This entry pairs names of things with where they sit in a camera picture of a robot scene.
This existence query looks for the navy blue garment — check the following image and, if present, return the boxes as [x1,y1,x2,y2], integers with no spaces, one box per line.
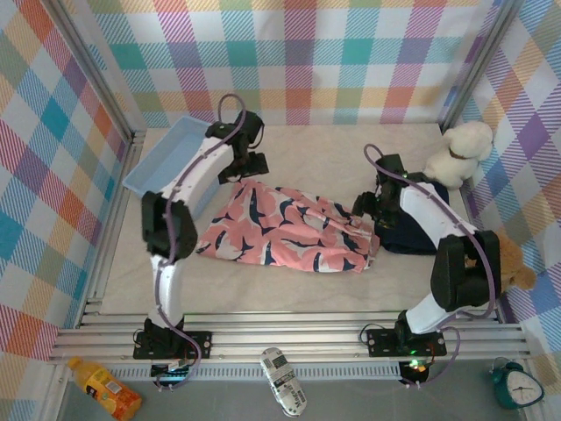
[377,182,452,256]

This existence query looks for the blue plastic laundry basket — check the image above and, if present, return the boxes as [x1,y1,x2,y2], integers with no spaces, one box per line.
[122,116,220,219]

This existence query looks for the pink whale print garment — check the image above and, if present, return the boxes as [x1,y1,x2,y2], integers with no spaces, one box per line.
[195,180,381,274]

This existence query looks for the white plush dog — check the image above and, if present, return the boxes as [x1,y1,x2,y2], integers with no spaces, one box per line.
[424,121,494,190]

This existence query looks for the brown teddy bear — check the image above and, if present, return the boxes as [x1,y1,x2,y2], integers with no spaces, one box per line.
[497,232,538,290]

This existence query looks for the teal alarm clock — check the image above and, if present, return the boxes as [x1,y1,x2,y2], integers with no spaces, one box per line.
[489,357,546,411]

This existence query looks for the orange juice bottle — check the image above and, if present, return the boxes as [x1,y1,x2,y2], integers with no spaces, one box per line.
[66,356,143,421]

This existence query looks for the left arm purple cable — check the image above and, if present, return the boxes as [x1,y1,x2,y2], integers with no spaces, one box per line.
[153,94,251,391]

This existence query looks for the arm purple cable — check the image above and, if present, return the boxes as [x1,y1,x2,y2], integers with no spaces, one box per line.
[363,143,503,389]
[153,94,251,391]

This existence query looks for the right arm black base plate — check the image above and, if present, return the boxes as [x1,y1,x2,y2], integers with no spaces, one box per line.
[366,326,448,359]

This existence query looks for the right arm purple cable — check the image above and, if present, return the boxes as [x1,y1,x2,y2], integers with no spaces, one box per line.
[363,143,503,389]

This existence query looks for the aluminium rail frame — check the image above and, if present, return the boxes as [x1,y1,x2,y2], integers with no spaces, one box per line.
[47,309,534,365]

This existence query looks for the aluminium corner post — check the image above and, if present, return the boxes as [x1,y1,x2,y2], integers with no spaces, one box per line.
[47,0,148,146]
[437,0,525,132]

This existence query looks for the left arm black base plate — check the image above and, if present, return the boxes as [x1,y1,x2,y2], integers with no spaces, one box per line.
[132,331,213,361]

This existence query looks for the white slotted cable duct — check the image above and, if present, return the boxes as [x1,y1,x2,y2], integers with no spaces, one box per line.
[104,366,404,382]

